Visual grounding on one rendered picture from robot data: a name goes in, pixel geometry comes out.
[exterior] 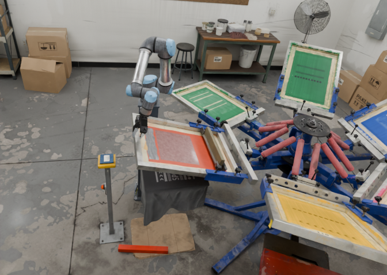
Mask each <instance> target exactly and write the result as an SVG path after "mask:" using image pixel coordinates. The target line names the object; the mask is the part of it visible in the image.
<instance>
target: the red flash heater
mask: <svg viewBox="0 0 387 275"><path fill-rule="evenodd" d="M259 275H343V274H340V273H337V272H334V271H331V270H328V269H325V268H322V267H319V266H316V265H313V264H311V263H307V262H305V261H302V260H299V259H296V258H293V257H290V256H287V255H284V254H281V253H277V252H275V251H272V250H269V249H267V248H264V250H263V252H262V254H261V259H260V269H259Z"/></svg>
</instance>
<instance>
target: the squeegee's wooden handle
mask: <svg viewBox="0 0 387 275"><path fill-rule="evenodd" d="M204 135H205V137H206V139H207V142H208V144H209V146H210V149H211V151H212V153H213V156H214V158H215V161H217V162H218V164H219V165H220V166H222V165H223V163H224V162H225V159H224V158H223V155H222V153H221V151H220V149H219V146H218V144H217V142H216V140H215V138H214V136H213V133H212V131H211V129H210V127H206V129H205V132H204Z"/></svg>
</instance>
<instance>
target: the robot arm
mask: <svg viewBox="0 0 387 275"><path fill-rule="evenodd" d="M175 51H176V45H175V42H174V40H172V39H167V38H163V37H156V36H151V37H148V38H147V39H146V40H144V41H143V43H142V44H141V46H140V48H139V57H138V61H137V64H136V68H135V72H134V76H133V79H132V83H131V85H128V86H127V87H126V95H127V96H131V97H138V98H141V103H142V106H141V107H140V109H141V110H140V115H137V116H136V119H135V124H134V125H133V130H132V137H133V138H134V137H135V134H136V132H137V131H138V129H140V133H141V136H140V138H142V137H143V136H144V135H145V134H146V133H147V128H148V124H147V117H149V116H150V114H151V112H152V109H153V107H154V105H155V104H156V103H157V101H158V97H159V94H160V93H164V94H169V95H171V94H172V91H173V87H174V81H172V78H171V77H170V75H171V58H172V57H173V56H174V55H175ZM152 53H156V54H158V57H159V58H160V78H159V79H158V78H157V76H155V75H147V76H145V73H146V69H147V65H148V62H149V58H150V56H151V55H152ZM142 85H143V87H142Z"/></svg>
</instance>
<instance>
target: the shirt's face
mask: <svg viewBox="0 0 387 275"><path fill-rule="evenodd" d="M143 176H144V181H145V189H146V190H154V189H167V188H174V187H187V186H200V185H207V184H209V182H208V180H204V178H203V177H197V176H195V179H187V180H173V181H166V182H156V179H155V173H154V171H147V170H143ZM209 185H210V184H209Z"/></svg>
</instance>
